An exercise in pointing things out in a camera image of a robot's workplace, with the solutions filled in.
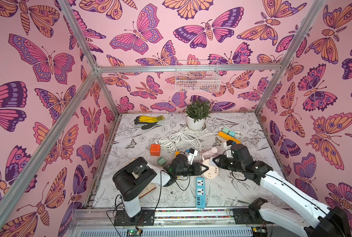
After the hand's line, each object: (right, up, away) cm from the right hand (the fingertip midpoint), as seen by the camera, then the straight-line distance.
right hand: (212, 161), depth 79 cm
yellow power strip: (-19, +1, +19) cm, 27 cm away
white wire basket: (-4, +51, +27) cm, 58 cm away
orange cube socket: (-33, +4, +15) cm, 36 cm away
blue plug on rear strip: (+20, +14, +25) cm, 35 cm away
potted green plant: (-7, +27, +16) cm, 32 cm away
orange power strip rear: (+17, +11, +23) cm, 30 cm away
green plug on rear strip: (+15, +16, +25) cm, 33 cm away
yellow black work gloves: (-40, +22, +34) cm, 57 cm away
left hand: (-1, -5, +2) cm, 5 cm away
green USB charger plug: (-28, -3, +13) cm, 31 cm away
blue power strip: (-6, -21, -3) cm, 22 cm away
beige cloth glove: (-29, -3, -29) cm, 41 cm away
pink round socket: (+1, -6, +2) cm, 7 cm away
